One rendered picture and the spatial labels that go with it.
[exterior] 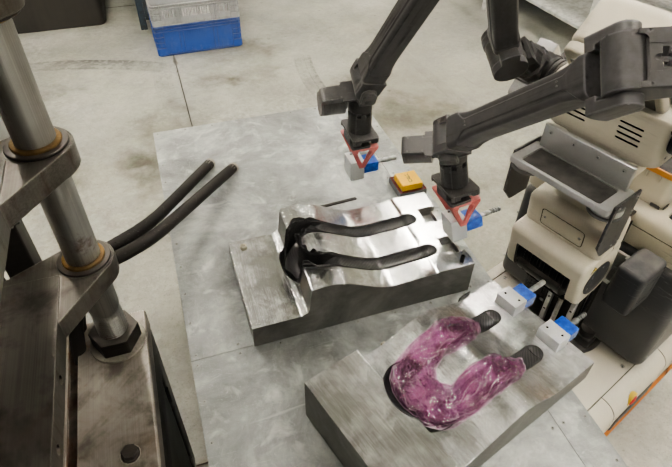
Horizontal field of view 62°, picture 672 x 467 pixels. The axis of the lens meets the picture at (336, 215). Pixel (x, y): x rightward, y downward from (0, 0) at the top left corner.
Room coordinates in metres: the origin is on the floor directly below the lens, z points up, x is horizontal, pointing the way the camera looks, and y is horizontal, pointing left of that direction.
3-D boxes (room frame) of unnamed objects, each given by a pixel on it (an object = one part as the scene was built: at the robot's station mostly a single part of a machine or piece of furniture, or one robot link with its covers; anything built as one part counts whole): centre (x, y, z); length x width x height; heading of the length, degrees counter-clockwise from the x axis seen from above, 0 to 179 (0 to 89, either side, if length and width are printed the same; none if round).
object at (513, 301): (0.79, -0.41, 0.86); 0.13 x 0.05 x 0.05; 127
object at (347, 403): (0.57, -0.23, 0.86); 0.50 x 0.26 x 0.11; 127
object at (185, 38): (3.91, 1.05, 0.11); 0.61 x 0.41 x 0.22; 109
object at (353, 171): (1.15, -0.09, 0.93); 0.13 x 0.05 x 0.05; 108
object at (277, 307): (0.88, -0.03, 0.87); 0.50 x 0.26 x 0.14; 109
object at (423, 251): (0.88, -0.05, 0.92); 0.35 x 0.16 x 0.09; 109
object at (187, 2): (3.91, 1.05, 0.28); 0.61 x 0.41 x 0.15; 109
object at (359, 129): (1.14, -0.05, 1.06); 0.10 x 0.07 x 0.07; 18
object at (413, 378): (0.58, -0.23, 0.90); 0.26 x 0.18 x 0.08; 127
